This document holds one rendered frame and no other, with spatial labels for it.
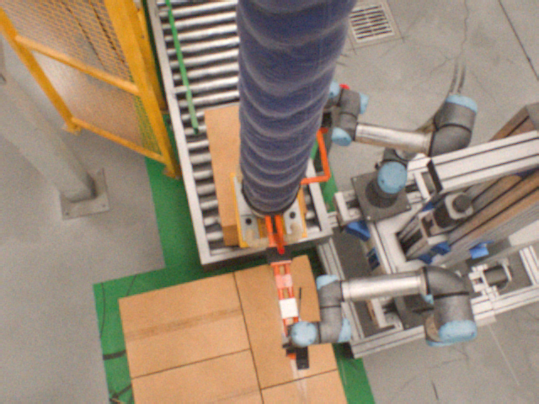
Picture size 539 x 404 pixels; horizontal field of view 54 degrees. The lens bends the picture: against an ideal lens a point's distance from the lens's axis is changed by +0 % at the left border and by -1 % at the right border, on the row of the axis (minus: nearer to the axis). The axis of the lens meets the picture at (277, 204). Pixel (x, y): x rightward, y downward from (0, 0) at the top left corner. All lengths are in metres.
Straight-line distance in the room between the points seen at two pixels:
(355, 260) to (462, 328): 1.55
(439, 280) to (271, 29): 1.04
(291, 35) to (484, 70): 3.33
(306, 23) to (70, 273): 2.78
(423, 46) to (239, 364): 2.64
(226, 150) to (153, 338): 1.01
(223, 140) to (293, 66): 1.52
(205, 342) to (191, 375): 0.17
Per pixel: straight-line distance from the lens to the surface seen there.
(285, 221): 2.29
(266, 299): 2.79
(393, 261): 2.50
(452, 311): 1.76
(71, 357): 3.46
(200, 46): 3.35
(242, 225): 2.28
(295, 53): 1.08
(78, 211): 3.60
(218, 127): 2.62
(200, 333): 2.78
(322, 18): 0.99
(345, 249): 3.23
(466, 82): 4.17
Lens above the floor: 3.30
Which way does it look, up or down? 72 degrees down
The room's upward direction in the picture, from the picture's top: 10 degrees clockwise
